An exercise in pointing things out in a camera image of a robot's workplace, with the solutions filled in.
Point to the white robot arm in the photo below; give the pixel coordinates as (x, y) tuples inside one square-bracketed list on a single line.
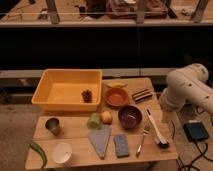
[(187, 84)]

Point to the red bowl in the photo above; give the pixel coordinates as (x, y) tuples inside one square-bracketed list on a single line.
[(116, 97)]

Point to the dark purple bowl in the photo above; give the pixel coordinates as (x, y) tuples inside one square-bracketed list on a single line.
[(129, 116)]

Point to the yellow banana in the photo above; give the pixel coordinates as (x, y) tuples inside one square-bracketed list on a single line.
[(116, 85)]

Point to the brown pine cone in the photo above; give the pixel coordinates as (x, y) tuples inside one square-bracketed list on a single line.
[(87, 96)]

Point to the orange peach fruit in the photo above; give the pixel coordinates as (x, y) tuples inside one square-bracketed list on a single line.
[(106, 118)]

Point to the yellow plastic tub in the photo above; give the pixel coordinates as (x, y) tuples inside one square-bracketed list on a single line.
[(61, 89)]

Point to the green round fruit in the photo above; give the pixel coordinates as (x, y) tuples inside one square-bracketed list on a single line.
[(94, 121)]

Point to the grey triangular cloth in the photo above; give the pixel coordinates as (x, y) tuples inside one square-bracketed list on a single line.
[(99, 140)]

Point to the blue sponge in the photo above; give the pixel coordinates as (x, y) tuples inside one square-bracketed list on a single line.
[(121, 146)]

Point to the metal fork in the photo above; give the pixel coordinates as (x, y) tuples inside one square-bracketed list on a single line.
[(144, 134)]

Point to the grey metal cup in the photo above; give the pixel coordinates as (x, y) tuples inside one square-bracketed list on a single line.
[(53, 125)]

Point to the green chili pepper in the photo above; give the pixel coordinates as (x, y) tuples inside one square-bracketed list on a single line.
[(38, 149)]

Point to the black box device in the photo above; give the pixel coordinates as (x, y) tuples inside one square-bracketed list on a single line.
[(195, 131)]

